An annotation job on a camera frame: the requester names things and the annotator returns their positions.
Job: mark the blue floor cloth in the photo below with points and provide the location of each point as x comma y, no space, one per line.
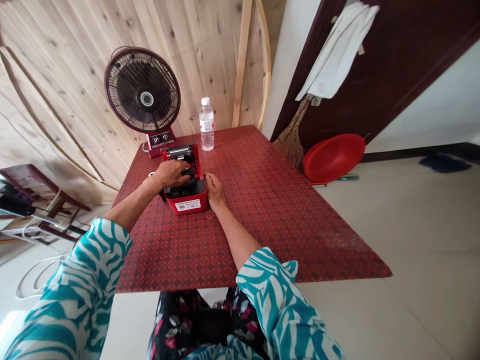
446,163

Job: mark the red label printer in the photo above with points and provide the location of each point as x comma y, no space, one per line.
187,200

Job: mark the dark red table fan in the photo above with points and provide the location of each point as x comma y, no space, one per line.
141,98

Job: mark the person's right hand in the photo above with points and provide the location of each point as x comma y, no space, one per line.
216,191

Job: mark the person's right fingers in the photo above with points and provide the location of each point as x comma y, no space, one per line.
210,179

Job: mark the clear plastic water bottle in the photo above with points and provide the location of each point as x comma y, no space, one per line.
207,127

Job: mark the small white object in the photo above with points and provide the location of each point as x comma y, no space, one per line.
150,174

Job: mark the white hanging cloth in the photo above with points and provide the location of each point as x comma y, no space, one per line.
337,56

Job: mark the red patterned tablecloth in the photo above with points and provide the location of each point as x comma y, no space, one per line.
270,210

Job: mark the person's legs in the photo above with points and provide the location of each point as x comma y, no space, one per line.
198,326

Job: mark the black ribbon roll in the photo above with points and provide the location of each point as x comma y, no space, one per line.
189,179

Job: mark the person's left fingers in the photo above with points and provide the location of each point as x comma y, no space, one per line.
186,171

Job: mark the straw broom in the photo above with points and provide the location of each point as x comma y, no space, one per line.
291,142

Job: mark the red plastic basin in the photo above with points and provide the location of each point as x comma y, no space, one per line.
333,155

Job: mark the dark brown door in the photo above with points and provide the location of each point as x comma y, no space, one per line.
405,56

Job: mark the light wooden slat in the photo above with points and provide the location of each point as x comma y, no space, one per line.
242,63

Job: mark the dark wooden stool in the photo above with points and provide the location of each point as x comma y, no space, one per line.
45,195

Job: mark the curved wooden strip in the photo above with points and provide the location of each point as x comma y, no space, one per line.
266,67

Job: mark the person's left hand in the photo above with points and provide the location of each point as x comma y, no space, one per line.
170,174

